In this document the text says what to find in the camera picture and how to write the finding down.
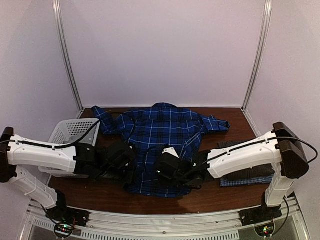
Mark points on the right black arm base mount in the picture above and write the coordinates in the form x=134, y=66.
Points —
x=263, y=213

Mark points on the right aluminium frame post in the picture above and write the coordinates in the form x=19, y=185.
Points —
x=264, y=31

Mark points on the left circuit board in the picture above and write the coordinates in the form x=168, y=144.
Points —
x=63, y=230

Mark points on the blue plaid long sleeve shirt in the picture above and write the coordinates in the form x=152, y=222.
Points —
x=151, y=128

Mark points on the circuit board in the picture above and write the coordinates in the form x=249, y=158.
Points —
x=264, y=230
x=63, y=230

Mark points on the aluminium frame post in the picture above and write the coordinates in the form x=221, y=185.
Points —
x=264, y=31
x=65, y=53

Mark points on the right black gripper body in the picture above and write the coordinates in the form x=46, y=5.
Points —
x=181, y=181

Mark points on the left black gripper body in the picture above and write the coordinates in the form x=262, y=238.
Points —
x=113, y=173

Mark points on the white plastic laundry basket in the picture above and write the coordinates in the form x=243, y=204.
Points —
x=68, y=131

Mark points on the front aluminium rail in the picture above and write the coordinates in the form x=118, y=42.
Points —
x=223, y=225

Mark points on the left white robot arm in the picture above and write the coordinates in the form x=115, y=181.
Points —
x=77, y=158

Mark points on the left aluminium frame post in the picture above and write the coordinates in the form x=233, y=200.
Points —
x=65, y=53

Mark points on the right circuit board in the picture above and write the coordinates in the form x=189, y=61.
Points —
x=264, y=230

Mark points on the dark striped folded shirt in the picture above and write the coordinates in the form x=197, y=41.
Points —
x=261, y=171

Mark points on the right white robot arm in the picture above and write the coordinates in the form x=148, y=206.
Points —
x=280, y=148

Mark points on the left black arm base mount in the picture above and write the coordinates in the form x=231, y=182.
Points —
x=62, y=213

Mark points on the light blue checked folded shirt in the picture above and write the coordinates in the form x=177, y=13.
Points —
x=224, y=182

